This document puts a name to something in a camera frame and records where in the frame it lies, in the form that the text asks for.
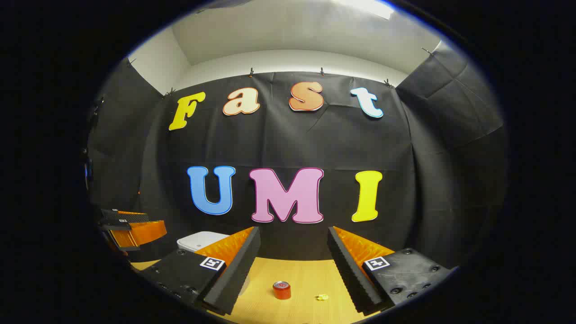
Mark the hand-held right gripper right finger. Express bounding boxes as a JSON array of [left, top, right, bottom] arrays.
[[327, 226, 453, 315]]

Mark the wooden desktop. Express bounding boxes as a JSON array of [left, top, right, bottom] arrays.
[[130, 256, 383, 324]]

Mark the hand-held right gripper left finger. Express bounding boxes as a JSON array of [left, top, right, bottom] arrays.
[[132, 226, 262, 316]]

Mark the white desktop garbage bin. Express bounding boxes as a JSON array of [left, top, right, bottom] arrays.
[[176, 231, 231, 253]]

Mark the red pop can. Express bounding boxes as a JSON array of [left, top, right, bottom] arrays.
[[272, 280, 292, 301]]

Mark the black backdrop cloth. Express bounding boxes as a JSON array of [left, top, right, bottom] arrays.
[[85, 40, 509, 275]]

